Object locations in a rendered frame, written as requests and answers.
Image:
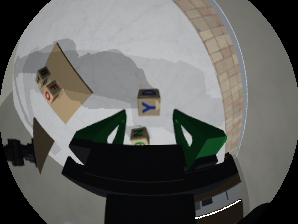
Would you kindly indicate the tan mat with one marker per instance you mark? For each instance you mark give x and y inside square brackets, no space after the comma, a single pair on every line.
[74,90]

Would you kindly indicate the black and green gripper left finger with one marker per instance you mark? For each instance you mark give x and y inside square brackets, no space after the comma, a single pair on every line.
[99,131]

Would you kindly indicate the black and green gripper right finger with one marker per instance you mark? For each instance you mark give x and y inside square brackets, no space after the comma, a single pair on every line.
[207,140]

